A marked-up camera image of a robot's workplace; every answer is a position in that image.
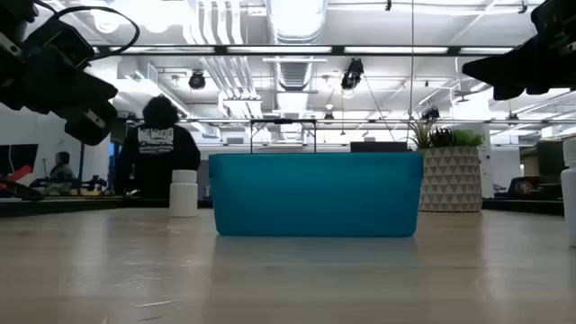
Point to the black distant rig frame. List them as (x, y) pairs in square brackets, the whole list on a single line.
[(283, 121)]

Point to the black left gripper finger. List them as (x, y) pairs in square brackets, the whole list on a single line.
[(90, 126), (85, 92)]

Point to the silver ceiling air duct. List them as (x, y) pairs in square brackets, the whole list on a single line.
[(294, 72)]

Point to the red bar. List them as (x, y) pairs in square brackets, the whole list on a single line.
[(20, 173)]

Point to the dark cabinet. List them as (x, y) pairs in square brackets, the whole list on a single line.
[(549, 157)]

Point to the black ceiling-hung camera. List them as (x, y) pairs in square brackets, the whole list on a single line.
[(196, 81), (352, 74)]

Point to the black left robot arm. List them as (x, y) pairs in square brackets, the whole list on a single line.
[(13, 11)]

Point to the succulent in white patterned pot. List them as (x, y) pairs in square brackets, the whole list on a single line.
[(450, 180)]

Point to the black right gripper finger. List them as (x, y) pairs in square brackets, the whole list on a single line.
[(513, 67), (507, 92)]

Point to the person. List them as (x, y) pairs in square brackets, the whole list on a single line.
[(155, 166), (62, 173)]

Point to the black overhead frame bar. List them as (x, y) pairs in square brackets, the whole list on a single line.
[(220, 50)]

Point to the white pill bottle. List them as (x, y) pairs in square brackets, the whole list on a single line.
[(569, 193), (183, 198)]

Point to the black flat monitor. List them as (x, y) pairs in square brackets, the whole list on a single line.
[(378, 146)]

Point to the teal plastic basket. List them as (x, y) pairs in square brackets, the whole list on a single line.
[(315, 193)]

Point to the black monitor screen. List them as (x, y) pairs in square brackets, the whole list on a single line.
[(22, 155)]

